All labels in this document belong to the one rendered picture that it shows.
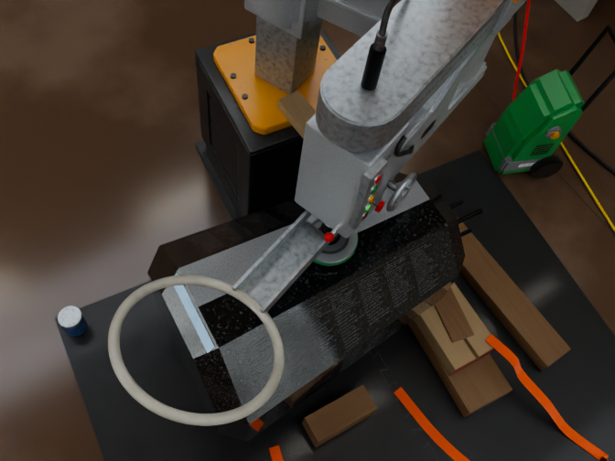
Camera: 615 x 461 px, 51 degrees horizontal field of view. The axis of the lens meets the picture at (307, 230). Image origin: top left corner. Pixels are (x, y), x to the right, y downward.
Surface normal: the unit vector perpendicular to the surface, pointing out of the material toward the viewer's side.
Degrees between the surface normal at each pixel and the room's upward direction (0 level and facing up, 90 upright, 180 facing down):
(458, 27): 0
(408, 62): 0
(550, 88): 34
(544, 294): 0
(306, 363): 45
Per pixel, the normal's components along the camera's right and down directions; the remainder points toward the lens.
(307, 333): 0.44, 0.21
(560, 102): -0.46, -0.32
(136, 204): 0.10, -0.47
